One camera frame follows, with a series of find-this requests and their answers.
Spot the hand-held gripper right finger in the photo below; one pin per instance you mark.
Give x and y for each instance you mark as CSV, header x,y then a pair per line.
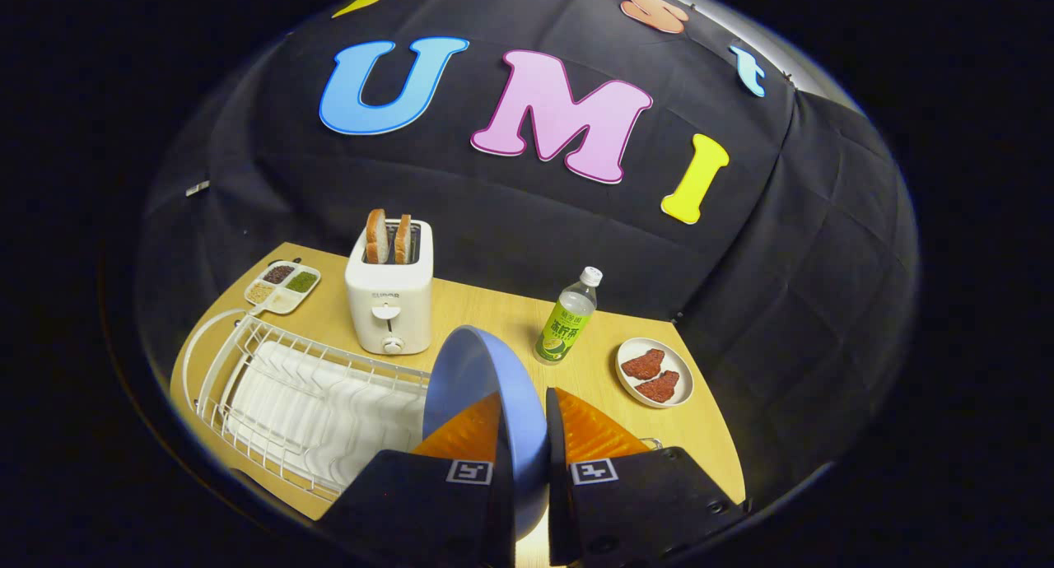
x,y
558,510

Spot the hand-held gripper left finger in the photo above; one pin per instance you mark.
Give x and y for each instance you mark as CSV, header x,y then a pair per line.
x,y
499,519

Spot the blue plate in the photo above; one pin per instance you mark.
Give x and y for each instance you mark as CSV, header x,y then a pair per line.
x,y
473,370

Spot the small white oval dish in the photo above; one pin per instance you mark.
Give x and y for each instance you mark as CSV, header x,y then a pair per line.
x,y
683,370

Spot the red meat piece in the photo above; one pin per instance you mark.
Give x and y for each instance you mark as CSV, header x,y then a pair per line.
x,y
644,363
659,386

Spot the green label drink bottle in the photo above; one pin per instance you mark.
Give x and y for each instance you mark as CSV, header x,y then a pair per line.
x,y
566,321

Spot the white toaster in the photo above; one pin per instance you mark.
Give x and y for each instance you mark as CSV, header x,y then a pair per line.
x,y
389,304

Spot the toast bread slice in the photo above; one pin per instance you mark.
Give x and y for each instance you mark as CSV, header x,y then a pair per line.
x,y
376,237
402,240

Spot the black backdrop cloth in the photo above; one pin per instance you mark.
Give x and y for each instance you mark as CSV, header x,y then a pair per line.
x,y
741,263

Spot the divided white seasoning tray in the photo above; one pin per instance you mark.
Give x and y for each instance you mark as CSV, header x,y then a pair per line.
x,y
284,288

